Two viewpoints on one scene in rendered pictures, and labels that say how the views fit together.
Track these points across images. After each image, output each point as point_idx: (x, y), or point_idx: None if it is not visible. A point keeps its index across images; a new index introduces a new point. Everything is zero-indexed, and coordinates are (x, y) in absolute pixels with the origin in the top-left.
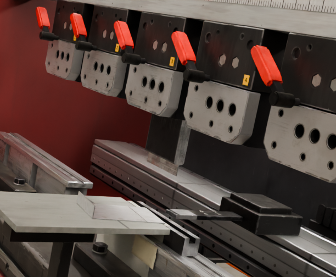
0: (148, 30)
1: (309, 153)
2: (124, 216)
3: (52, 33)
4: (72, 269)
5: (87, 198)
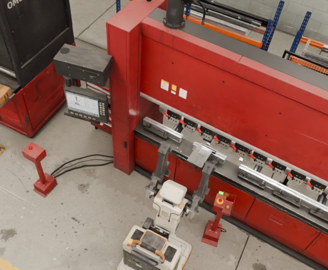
0: (203, 128)
1: (240, 154)
2: (205, 152)
3: (170, 117)
4: None
5: (201, 154)
